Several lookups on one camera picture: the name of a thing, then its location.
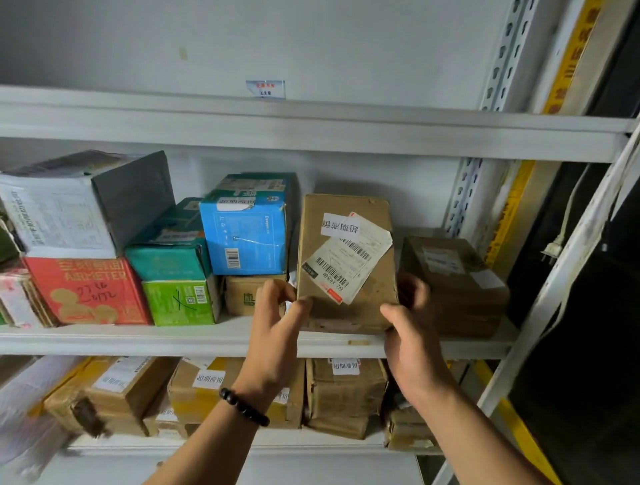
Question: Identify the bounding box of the grey white box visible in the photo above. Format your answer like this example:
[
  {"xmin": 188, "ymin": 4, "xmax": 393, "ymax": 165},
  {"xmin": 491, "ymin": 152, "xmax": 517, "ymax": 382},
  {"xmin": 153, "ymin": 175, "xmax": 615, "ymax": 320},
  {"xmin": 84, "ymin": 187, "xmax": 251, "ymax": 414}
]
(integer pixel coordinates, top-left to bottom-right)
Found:
[{"xmin": 0, "ymin": 149, "xmax": 177, "ymax": 260}]

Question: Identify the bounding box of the dark glass door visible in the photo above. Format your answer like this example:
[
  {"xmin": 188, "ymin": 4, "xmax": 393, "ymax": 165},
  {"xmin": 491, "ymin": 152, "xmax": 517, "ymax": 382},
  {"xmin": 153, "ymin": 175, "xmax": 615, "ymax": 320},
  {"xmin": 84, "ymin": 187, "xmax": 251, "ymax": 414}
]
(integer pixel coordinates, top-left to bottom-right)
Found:
[{"xmin": 445, "ymin": 0, "xmax": 640, "ymax": 485}]

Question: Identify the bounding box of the red printed cardboard box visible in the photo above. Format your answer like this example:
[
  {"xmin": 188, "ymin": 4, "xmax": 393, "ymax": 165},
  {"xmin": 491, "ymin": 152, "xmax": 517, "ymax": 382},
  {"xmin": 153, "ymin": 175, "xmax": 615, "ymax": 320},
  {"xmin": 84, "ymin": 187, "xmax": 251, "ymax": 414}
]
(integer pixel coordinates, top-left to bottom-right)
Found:
[{"xmin": 23, "ymin": 256, "xmax": 153, "ymax": 326}]

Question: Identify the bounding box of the white metal shelf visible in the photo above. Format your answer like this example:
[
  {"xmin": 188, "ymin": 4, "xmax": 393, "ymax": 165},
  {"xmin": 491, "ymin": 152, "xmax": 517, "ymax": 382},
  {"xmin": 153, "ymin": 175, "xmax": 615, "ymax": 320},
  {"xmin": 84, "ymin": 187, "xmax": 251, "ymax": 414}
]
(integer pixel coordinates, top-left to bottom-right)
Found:
[{"xmin": 0, "ymin": 0, "xmax": 640, "ymax": 485}]

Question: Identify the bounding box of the blue cardboard box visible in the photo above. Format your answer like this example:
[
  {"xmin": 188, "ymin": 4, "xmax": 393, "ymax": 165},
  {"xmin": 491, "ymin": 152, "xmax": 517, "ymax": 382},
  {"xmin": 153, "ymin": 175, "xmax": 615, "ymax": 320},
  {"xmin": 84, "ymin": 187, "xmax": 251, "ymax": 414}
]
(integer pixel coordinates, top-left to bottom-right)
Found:
[{"xmin": 199, "ymin": 172, "xmax": 299, "ymax": 277}]

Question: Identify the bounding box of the person's right hand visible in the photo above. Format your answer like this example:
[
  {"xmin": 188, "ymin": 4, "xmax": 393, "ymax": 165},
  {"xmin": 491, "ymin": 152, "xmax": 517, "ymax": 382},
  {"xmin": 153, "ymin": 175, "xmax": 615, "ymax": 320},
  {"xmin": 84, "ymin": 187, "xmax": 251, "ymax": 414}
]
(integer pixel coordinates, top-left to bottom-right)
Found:
[{"xmin": 379, "ymin": 272, "xmax": 456, "ymax": 416}]

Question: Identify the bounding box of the small brown box green print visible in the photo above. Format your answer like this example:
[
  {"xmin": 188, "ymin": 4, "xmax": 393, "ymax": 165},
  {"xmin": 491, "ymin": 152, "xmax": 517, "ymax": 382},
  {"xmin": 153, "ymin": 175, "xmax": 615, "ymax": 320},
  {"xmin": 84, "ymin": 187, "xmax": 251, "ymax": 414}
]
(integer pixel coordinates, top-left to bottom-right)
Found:
[{"xmin": 223, "ymin": 273, "xmax": 289, "ymax": 317}]

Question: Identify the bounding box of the person's right forearm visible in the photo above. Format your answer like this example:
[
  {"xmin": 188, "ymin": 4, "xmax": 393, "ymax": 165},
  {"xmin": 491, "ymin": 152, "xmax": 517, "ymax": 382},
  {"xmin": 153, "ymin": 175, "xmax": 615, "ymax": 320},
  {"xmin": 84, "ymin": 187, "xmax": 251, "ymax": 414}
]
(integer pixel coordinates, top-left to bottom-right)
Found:
[{"xmin": 417, "ymin": 384, "xmax": 553, "ymax": 485}]

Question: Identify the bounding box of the row of parcels shelf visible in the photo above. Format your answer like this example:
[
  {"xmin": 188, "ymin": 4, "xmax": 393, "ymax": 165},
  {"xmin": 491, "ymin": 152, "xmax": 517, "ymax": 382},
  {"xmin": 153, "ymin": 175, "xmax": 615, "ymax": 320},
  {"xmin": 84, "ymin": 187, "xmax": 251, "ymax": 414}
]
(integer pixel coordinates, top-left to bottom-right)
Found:
[{"xmin": 27, "ymin": 355, "xmax": 443, "ymax": 456}]

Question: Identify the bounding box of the plain yellow tape line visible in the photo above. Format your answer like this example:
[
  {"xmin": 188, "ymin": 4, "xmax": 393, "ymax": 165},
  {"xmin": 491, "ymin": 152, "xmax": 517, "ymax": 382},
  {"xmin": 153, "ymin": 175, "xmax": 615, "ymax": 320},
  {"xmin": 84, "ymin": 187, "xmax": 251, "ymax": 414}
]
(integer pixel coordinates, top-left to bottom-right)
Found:
[{"xmin": 472, "ymin": 359, "xmax": 562, "ymax": 485}]

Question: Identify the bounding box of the taped brown parcel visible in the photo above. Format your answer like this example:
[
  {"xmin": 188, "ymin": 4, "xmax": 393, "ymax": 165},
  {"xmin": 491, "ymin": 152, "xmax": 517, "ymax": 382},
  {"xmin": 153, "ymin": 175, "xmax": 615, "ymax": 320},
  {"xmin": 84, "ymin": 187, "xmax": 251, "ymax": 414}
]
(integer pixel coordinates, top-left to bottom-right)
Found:
[{"xmin": 399, "ymin": 236, "xmax": 511, "ymax": 339}]

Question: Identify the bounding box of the teal box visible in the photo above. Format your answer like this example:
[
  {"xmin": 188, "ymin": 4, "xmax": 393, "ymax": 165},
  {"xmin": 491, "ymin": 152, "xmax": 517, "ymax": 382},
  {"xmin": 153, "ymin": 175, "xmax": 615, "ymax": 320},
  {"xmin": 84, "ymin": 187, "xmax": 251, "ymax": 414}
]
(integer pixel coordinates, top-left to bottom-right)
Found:
[{"xmin": 123, "ymin": 197, "xmax": 213, "ymax": 282}]

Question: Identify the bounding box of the person's left hand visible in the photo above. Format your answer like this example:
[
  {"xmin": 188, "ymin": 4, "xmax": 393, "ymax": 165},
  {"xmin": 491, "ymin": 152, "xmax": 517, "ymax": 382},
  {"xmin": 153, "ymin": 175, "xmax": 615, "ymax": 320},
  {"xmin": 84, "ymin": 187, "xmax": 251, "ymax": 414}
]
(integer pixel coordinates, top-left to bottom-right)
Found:
[{"xmin": 231, "ymin": 278, "xmax": 313, "ymax": 413}]

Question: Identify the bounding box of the yellow printed tape strip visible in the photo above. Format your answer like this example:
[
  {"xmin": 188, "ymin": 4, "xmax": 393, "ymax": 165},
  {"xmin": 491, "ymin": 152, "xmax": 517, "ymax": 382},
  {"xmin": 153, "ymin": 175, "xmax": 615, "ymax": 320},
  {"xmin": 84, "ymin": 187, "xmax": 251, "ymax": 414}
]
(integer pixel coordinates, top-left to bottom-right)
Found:
[{"xmin": 483, "ymin": 0, "xmax": 605, "ymax": 268}]

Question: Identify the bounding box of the dark bead bracelet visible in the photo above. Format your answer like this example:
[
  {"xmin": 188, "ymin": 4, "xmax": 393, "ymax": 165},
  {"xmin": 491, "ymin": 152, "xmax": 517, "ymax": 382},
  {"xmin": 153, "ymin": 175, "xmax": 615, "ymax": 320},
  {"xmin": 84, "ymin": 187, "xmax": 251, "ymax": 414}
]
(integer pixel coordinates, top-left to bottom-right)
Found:
[{"xmin": 218, "ymin": 387, "xmax": 271, "ymax": 428}]

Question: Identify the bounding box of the brown box labelled 0227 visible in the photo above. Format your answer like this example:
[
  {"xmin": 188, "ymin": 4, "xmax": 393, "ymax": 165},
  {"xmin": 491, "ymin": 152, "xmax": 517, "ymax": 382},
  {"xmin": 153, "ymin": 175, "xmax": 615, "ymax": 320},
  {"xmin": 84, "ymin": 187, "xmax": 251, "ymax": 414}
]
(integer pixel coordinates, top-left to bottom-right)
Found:
[{"xmin": 296, "ymin": 193, "xmax": 399, "ymax": 334}]

